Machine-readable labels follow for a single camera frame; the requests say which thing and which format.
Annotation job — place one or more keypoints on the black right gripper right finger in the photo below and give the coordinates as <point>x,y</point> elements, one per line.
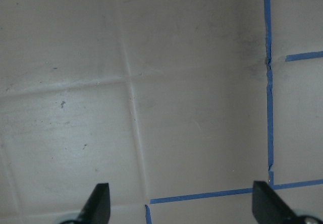
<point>269,208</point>

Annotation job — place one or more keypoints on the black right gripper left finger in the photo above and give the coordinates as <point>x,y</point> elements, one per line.
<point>97,209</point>

